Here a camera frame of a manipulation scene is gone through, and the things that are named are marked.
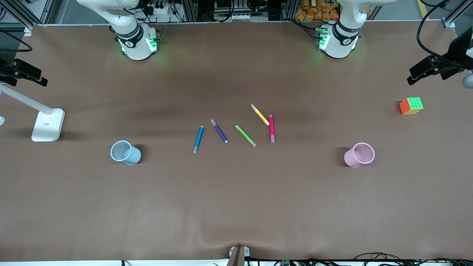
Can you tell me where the blue marker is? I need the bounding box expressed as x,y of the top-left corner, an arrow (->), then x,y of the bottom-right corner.
193,126 -> 205,154

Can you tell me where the colourful puzzle cube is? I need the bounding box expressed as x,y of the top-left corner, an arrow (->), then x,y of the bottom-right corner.
399,97 -> 424,115

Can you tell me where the white desk lamp stand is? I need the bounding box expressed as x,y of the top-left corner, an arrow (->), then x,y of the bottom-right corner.
0,82 -> 65,143

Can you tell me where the pink plastic cup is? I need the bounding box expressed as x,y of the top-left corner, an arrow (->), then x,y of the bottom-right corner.
344,142 -> 375,168

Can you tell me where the orange snack bag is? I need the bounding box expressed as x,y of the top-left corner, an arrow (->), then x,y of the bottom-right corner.
295,0 -> 341,21

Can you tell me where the light blue plastic cup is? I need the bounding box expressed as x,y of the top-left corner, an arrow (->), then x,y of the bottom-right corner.
110,140 -> 142,166

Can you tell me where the white power strip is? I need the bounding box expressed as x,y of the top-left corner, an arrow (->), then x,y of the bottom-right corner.
146,2 -> 172,16

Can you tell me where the yellow marker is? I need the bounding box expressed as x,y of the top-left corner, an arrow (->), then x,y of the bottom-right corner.
250,103 -> 270,126

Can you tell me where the green marker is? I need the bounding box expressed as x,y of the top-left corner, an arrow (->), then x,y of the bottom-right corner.
235,125 -> 257,148

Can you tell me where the purple marker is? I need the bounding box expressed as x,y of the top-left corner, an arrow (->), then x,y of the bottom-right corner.
210,119 -> 229,144

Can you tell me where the background metal equipment rack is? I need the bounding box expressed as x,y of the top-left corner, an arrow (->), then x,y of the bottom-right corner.
181,0 -> 296,23

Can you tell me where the brown table cover sheet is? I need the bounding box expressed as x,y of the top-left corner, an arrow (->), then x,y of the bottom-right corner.
0,20 -> 473,262

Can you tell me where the aluminium frame profile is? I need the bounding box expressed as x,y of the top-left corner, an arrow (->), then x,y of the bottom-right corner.
0,0 -> 37,36
442,0 -> 473,28

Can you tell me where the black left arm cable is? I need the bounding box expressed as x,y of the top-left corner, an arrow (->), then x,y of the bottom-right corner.
417,0 -> 473,67

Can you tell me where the black cable bundle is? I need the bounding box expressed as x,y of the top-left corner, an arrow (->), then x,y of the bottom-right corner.
211,252 -> 473,266

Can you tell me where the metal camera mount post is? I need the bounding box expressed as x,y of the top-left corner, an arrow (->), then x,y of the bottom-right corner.
227,245 -> 251,266

